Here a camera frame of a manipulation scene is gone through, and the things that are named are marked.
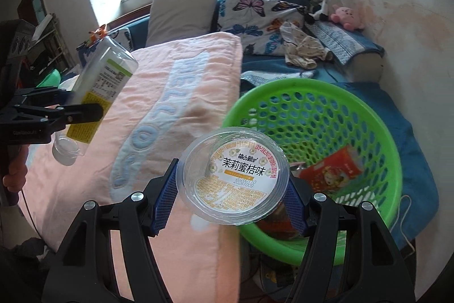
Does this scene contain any pink plush toy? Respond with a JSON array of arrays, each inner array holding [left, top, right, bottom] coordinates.
[[330, 6, 366, 31]]

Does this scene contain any white cable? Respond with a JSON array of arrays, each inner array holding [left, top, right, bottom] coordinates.
[[399, 195, 415, 250]]

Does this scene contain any blue quilted folded blanket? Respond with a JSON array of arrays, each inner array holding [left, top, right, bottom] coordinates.
[[307, 19, 385, 82]]

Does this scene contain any dark cloth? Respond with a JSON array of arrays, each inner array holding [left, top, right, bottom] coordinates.
[[0, 235, 57, 303]]

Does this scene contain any pink blanket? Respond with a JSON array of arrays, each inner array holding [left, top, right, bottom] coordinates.
[[18, 31, 249, 303]]

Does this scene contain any black cable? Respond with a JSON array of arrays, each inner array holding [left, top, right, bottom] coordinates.
[[18, 189, 39, 236]]

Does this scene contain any metal shelf rack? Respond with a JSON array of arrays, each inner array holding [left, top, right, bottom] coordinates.
[[26, 14, 77, 73]]

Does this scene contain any beige patterned garment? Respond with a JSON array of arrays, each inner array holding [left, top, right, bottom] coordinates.
[[279, 21, 332, 69]]

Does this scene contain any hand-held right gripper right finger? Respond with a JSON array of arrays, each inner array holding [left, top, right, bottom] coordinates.
[[284, 175, 435, 303]]

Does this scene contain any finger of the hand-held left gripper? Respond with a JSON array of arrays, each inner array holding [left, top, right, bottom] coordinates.
[[7, 103, 104, 130], [14, 86, 78, 108]]

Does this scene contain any blue bed sheet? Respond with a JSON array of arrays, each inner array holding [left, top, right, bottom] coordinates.
[[76, 0, 440, 240]]

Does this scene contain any clear jelly cup white lid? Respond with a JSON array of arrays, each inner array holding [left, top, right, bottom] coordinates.
[[176, 126, 291, 225]]

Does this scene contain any large butterfly print pillow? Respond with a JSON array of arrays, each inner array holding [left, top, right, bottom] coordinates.
[[216, 0, 309, 57]]

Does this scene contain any green plastic object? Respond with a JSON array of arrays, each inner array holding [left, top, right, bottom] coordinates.
[[35, 70, 62, 89]]

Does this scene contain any orange fox toy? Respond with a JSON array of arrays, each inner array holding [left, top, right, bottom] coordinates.
[[89, 24, 109, 43]]

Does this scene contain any clear bottle with yellow label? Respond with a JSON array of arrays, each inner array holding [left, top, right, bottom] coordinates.
[[52, 37, 139, 167]]

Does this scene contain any grey pillow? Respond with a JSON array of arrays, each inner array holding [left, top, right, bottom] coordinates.
[[146, 0, 218, 48]]

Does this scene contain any small butterfly print pillow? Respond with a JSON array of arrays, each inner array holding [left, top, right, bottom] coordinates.
[[113, 27, 137, 53]]

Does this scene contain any person's left hand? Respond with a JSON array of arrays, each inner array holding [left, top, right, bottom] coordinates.
[[3, 147, 29, 195]]

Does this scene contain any green plastic basket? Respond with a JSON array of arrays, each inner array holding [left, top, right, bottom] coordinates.
[[220, 78, 403, 266]]

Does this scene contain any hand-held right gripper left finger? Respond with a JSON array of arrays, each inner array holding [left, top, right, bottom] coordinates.
[[42, 157, 180, 303]]

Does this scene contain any patterned grey cloth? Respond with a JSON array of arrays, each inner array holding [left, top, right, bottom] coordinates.
[[241, 70, 316, 87]]

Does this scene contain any red printed paper cup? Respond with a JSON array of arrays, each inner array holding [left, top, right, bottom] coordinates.
[[300, 146, 369, 199]]

